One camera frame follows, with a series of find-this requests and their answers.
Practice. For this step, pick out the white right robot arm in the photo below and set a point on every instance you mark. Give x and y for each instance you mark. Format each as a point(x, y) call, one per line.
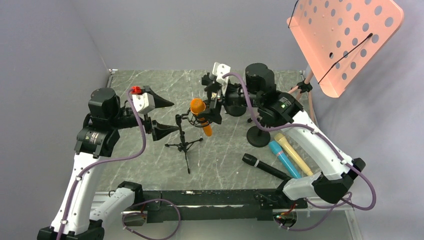
point(257, 93)

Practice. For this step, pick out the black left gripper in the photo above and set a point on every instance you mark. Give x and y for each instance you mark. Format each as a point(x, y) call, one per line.
point(159, 130)

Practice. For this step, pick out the cream yellow microphone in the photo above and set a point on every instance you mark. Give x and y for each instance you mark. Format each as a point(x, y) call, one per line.
point(287, 147)

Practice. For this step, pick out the blue microphone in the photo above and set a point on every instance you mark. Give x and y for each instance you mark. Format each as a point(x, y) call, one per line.
point(279, 153)

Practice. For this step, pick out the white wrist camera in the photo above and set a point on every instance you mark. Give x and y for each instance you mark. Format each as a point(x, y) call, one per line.
point(217, 74)
point(143, 103)

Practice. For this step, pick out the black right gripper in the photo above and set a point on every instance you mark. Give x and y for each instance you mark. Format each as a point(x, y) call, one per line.
point(214, 114)

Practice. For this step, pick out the black shock-mount round stand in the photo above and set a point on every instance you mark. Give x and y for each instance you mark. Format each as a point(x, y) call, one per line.
point(235, 111)

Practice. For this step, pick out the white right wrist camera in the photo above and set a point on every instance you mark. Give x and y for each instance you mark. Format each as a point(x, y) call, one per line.
point(217, 74)

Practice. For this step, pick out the black round-base clip stand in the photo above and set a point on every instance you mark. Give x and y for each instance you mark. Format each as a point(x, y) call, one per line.
point(257, 137)

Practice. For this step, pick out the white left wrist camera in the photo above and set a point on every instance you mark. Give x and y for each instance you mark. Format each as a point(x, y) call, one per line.
point(143, 103)

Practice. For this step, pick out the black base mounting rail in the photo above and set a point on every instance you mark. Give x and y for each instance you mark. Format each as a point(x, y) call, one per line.
point(196, 205)

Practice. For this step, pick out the pink perforated music stand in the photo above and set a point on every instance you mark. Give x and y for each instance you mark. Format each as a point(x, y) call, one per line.
point(339, 37)

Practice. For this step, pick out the black round-base tall stand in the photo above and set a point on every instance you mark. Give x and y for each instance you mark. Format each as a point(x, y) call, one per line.
point(209, 81)

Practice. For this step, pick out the black microphone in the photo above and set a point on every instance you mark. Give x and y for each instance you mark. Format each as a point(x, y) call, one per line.
point(256, 163)

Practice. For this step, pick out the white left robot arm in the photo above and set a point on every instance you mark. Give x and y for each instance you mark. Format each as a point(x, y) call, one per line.
point(76, 219)

